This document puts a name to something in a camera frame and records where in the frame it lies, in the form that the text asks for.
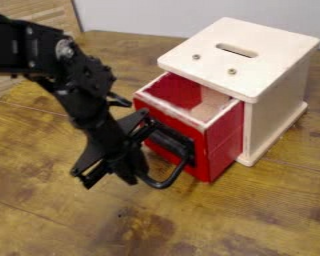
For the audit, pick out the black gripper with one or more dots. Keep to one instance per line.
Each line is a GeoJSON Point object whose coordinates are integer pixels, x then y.
{"type": "Point", "coordinates": [114, 148]}

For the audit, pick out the black metal drawer handle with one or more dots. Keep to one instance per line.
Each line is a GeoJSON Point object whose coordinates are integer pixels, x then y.
{"type": "Point", "coordinates": [172, 145]}

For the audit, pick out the red drawer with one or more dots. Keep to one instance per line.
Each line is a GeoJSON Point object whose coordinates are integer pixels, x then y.
{"type": "Point", "coordinates": [203, 115]}

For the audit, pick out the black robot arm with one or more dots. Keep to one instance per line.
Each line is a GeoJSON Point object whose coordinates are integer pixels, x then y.
{"type": "Point", "coordinates": [44, 55]}

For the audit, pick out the white wooden box cabinet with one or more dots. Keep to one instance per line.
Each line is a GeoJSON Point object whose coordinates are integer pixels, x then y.
{"type": "Point", "coordinates": [258, 64]}

